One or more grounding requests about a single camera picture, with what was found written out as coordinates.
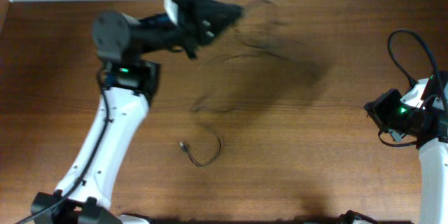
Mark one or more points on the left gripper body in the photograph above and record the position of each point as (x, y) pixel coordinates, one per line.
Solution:
(187, 33)

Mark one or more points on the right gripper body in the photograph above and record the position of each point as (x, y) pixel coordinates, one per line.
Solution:
(389, 113)

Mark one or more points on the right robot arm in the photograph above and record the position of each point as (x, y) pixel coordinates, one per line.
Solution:
(418, 118)

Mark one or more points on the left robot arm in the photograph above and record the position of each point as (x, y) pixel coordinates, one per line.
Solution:
(127, 84)

